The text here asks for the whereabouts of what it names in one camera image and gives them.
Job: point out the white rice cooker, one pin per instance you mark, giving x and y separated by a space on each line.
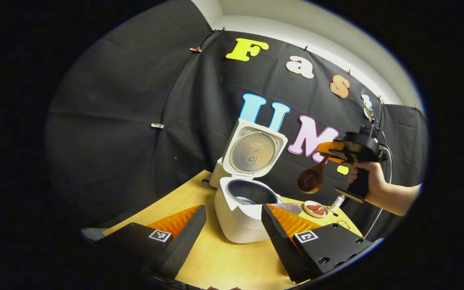
240 225

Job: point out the red meat piece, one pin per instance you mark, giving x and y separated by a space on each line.
320 212
313 207

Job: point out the copper clip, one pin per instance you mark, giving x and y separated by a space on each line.
195 49

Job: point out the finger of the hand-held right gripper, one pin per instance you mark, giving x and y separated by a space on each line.
338 155
330 147

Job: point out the silver metal clip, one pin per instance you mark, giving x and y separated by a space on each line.
157 125

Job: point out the white toaster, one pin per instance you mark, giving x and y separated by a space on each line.
217 173

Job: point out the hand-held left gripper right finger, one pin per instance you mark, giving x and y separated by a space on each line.
280 241

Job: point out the black backdrop cloth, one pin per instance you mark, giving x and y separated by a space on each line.
115 141

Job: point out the white oval plate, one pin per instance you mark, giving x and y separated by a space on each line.
309 212

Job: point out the small clear bottle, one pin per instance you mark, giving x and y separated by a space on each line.
336 203

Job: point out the brown wooden spoon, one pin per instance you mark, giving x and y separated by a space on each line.
309 181

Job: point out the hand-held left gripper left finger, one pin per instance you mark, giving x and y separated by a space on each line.
183 241

